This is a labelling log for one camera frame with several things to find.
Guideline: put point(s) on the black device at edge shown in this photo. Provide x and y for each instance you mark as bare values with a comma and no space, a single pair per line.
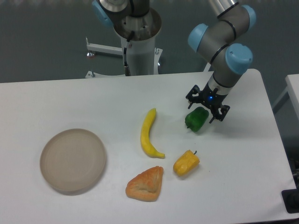
291,200

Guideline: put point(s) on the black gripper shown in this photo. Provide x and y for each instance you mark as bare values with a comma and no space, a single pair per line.
209,99

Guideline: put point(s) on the beige round plate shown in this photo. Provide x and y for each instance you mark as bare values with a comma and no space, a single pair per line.
73,160

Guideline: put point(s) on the white side table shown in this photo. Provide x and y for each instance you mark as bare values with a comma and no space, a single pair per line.
293,88

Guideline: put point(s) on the orange pastry bread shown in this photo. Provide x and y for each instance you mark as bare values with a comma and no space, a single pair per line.
146,186

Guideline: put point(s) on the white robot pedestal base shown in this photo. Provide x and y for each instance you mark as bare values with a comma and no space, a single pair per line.
138,44

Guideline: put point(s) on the yellow banana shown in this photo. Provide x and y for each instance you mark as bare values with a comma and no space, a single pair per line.
146,144

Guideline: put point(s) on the green bell pepper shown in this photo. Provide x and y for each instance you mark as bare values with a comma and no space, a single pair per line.
196,119

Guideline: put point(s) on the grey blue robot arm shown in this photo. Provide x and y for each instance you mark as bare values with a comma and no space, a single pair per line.
215,44

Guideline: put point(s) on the yellow bell pepper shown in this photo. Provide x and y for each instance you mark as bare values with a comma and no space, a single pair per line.
186,162

